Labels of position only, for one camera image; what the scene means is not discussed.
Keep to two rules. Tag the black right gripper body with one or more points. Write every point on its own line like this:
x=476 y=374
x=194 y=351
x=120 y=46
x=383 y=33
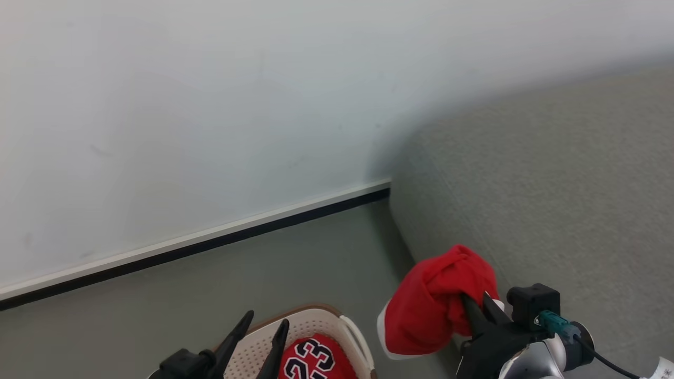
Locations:
x=489 y=352

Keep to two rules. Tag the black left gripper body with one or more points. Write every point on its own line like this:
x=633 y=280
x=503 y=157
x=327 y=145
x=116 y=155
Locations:
x=184 y=366

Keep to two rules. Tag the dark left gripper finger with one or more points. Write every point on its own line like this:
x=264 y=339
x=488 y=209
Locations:
x=275 y=352
x=231 y=345

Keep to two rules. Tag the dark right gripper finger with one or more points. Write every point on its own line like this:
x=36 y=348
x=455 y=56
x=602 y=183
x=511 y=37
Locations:
x=476 y=318
x=495 y=309

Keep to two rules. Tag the red jersey number 23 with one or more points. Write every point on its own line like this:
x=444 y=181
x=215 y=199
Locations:
x=316 y=360

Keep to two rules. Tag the red garment with white band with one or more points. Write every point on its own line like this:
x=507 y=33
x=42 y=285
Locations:
x=426 y=310

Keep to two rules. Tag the cream perforated laundry basket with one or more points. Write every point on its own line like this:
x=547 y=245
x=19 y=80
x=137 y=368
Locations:
x=316 y=321

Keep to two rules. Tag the white and black baseboard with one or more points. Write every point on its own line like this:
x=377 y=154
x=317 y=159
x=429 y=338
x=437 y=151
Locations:
x=210 y=239

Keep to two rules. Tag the grey fabric sofa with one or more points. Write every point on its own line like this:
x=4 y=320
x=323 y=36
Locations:
x=553 y=173

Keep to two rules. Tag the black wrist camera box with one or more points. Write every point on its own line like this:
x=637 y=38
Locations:
x=532 y=302

